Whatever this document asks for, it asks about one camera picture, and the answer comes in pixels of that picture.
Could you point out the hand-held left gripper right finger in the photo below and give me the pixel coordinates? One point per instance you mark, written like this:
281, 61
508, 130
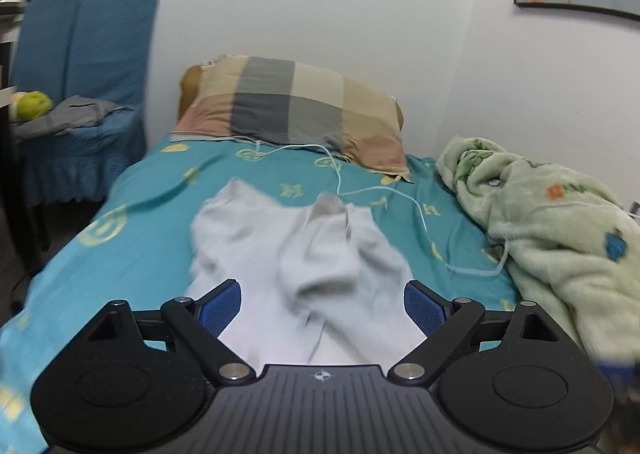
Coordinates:
423, 308

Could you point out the blue covered chair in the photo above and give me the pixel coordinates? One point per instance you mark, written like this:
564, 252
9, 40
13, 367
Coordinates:
105, 34

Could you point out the yellow-green plush toy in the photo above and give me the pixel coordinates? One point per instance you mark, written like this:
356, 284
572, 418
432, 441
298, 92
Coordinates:
32, 104

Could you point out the plaid pillow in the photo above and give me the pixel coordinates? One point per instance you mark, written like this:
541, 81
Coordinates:
300, 104

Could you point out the bed with teal patterned sheet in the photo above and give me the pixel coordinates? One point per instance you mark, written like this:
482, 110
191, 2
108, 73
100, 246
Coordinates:
150, 244

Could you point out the grey cloth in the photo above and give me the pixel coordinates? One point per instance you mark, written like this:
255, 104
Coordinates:
75, 114

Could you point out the light green fleece blanket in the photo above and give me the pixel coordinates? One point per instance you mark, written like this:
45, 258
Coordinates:
550, 244

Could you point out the brown pillow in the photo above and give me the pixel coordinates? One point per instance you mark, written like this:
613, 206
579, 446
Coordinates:
189, 89

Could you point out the white desk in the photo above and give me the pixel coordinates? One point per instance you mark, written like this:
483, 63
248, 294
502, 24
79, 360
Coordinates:
9, 49

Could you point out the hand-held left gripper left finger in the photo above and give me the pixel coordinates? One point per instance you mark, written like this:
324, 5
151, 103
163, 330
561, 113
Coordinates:
223, 308

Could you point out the white garment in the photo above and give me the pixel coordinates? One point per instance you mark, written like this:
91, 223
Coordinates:
320, 254

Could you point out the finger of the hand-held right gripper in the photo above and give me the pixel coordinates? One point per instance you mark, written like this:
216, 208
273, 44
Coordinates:
620, 374

